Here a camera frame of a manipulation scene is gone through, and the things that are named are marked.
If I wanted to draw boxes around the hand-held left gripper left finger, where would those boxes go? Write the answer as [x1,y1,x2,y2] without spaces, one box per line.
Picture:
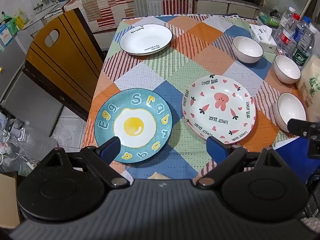
[37,136,132,190]

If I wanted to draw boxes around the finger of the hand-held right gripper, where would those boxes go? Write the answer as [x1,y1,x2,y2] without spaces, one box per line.
[287,118,320,158]

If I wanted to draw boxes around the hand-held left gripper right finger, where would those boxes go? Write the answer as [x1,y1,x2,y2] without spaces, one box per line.
[194,136,294,190]

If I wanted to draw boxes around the white ribbed bowl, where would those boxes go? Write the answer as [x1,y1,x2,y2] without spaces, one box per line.
[273,55,301,84]
[276,92,307,133]
[232,36,264,64]

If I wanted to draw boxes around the teal fried egg plate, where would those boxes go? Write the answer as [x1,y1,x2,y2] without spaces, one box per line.
[94,88,173,164]

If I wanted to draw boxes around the pink bunny plate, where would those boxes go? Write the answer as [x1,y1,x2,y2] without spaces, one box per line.
[182,75,257,145]

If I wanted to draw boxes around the white plate with black rim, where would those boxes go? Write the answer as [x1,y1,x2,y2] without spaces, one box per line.
[119,24,173,56]

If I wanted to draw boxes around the blue board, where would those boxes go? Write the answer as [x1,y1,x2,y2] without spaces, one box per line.
[272,136,320,183]

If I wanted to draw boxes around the translucent rice bag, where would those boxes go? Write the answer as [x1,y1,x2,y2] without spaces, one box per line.
[296,54,320,123]

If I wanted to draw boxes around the green label water bottle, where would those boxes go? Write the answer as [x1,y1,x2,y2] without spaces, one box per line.
[291,25,317,68]

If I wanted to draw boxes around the clear plastic bags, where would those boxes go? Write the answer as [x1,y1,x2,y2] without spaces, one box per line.
[0,120,60,174]

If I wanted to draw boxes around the colourful checked tablecloth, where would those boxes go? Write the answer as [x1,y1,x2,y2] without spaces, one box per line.
[81,14,309,180]

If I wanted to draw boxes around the blue label water bottle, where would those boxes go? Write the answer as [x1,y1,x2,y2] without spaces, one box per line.
[291,16,311,49]

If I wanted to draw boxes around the brown wooden chair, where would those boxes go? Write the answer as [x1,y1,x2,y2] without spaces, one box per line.
[22,7,106,122]

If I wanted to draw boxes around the white tissue box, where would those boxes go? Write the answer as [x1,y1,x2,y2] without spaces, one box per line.
[249,24,278,53]

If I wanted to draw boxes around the clear bottle with white cap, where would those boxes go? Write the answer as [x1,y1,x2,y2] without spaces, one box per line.
[278,6,297,34]

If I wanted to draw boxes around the green plastic basket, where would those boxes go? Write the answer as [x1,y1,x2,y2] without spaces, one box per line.
[257,10,282,28]

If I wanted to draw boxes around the cardboard box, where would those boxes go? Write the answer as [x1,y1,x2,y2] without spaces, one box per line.
[0,171,21,228]

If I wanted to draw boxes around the striped patchwork cabinet cloth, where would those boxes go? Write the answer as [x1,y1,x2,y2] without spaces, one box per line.
[62,0,196,33]

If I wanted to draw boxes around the green plastic bottle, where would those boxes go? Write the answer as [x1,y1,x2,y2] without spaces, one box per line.
[1,11,19,36]

